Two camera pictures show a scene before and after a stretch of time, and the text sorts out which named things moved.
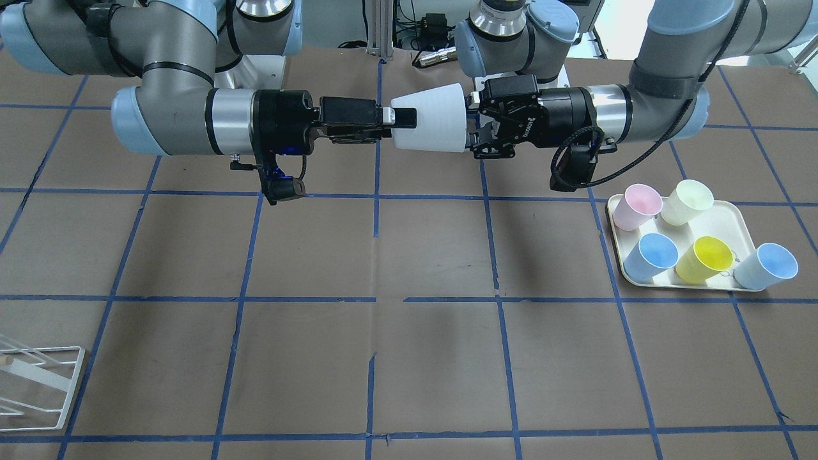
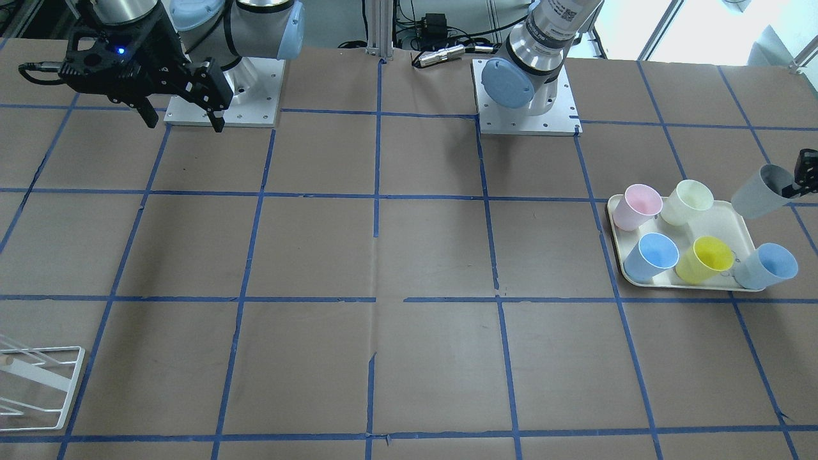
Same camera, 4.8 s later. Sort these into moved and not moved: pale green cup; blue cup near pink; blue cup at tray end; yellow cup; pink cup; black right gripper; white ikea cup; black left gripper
Moved: white ikea cup; black left gripper; black right gripper
Not moved: blue cup near pink; pink cup; yellow cup; pale green cup; blue cup at tray end
